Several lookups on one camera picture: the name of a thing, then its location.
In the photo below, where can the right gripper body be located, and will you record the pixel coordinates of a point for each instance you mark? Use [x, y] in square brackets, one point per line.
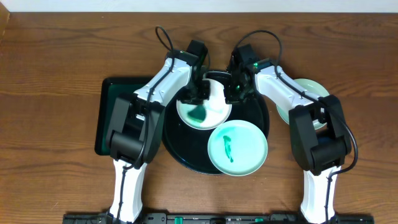
[238, 93]

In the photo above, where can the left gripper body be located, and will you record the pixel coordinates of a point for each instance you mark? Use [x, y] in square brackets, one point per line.
[196, 95]

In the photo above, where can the green sponge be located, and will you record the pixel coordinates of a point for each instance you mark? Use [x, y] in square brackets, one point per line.
[198, 114]

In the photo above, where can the white plate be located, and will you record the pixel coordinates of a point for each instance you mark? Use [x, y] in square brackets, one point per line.
[217, 111]

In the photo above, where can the mint green plate front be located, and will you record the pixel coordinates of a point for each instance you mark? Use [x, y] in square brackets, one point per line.
[237, 148]

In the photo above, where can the mint green plate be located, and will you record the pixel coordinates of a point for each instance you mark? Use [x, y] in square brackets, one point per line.
[311, 87]
[237, 148]

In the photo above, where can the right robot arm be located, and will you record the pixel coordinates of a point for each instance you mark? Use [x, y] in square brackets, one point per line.
[318, 134]

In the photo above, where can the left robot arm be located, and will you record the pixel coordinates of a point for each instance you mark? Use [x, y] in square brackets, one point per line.
[137, 122]

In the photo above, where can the black rectangular tray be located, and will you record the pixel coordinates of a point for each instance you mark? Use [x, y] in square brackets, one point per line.
[111, 88]

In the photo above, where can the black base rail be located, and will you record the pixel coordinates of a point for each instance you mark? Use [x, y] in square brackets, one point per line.
[163, 218]

